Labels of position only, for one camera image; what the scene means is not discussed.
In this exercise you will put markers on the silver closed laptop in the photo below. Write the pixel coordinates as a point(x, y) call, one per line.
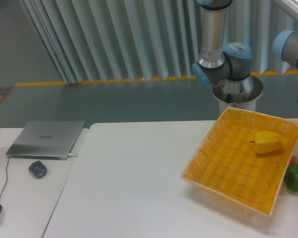
point(46, 140)

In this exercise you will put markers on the white usb plug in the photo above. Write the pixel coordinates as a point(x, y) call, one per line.
point(70, 155)

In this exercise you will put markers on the green bell pepper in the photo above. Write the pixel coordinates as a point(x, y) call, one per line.
point(291, 177)

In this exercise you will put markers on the white pleated curtain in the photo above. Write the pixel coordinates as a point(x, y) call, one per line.
point(103, 40)

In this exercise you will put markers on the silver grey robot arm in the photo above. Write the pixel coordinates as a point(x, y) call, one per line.
point(227, 67)

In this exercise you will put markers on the yellow bell pepper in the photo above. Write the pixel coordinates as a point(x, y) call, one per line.
point(266, 142)

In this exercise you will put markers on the red orange fruit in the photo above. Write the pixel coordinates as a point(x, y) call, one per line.
point(293, 160)

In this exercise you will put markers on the yellow woven basket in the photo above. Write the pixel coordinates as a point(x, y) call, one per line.
point(227, 165)

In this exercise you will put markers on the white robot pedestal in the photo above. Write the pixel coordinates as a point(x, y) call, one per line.
point(249, 106)

